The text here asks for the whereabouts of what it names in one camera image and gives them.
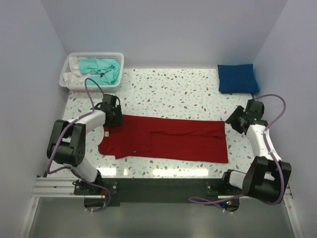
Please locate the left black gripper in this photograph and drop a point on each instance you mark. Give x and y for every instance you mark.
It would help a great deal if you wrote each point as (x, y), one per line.
(116, 119)

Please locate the folded blue t shirt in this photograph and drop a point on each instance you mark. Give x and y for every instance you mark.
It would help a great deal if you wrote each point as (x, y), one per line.
(237, 79)

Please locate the white t shirt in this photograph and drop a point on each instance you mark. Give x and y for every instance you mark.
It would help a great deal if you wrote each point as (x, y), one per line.
(74, 77)

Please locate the white plastic laundry basket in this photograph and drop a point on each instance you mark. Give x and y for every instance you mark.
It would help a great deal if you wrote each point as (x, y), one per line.
(119, 57)

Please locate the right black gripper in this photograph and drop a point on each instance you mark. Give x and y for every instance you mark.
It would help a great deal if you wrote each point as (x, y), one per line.
(236, 119)

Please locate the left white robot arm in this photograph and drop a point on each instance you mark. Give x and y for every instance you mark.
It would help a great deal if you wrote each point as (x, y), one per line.
(66, 148)

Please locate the teal t shirt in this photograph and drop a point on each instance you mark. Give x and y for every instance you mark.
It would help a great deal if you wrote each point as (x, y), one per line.
(102, 71)

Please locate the red t shirt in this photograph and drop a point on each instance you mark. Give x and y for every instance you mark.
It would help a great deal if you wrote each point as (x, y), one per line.
(178, 139)

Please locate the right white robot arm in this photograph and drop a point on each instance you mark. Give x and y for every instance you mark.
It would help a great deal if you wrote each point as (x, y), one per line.
(267, 176)

